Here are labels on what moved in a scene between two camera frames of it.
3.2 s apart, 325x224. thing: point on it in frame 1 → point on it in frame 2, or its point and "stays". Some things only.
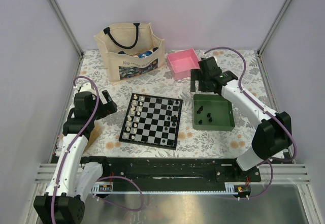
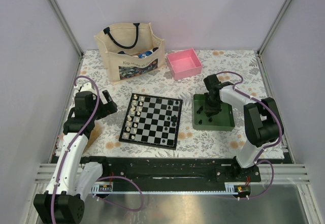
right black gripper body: x=196 y=74 → x=212 y=106
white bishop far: x=132 y=108 stays
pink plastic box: x=182 y=62 stays
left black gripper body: x=104 y=109 stays
